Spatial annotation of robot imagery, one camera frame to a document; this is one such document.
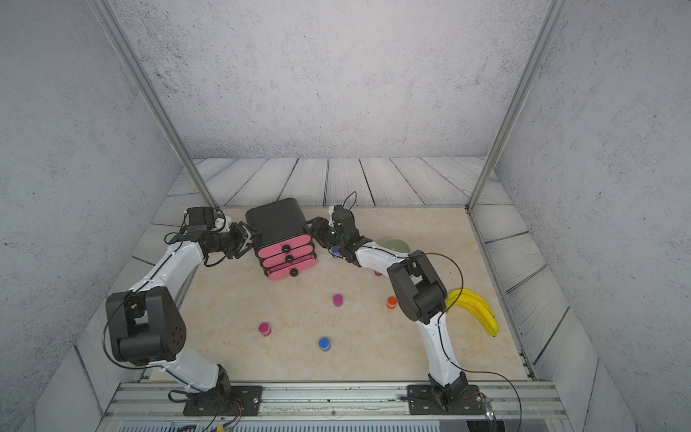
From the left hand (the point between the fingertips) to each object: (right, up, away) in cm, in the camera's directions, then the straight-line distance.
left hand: (262, 235), depth 89 cm
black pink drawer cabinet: (+7, -2, 0) cm, 7 cm away
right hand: (+12, +2, +2) cm, 13 cm away
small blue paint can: (+25, -4, -12) cm, 28 cm away
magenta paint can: (+2, -29, -5) cm, 30 cm away
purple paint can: (+25, -22, +2) cm, 33 cm away
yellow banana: (+68, -21, -4) cm, 71 cm away
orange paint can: (+42, -22, 0) cm, 48 cm away
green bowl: (+46, -4, +12) cm, 48 cm away
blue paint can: (+21, -33, -8) cm, 40 cm away
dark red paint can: (+37, -11, -6) cm, 39 cm away
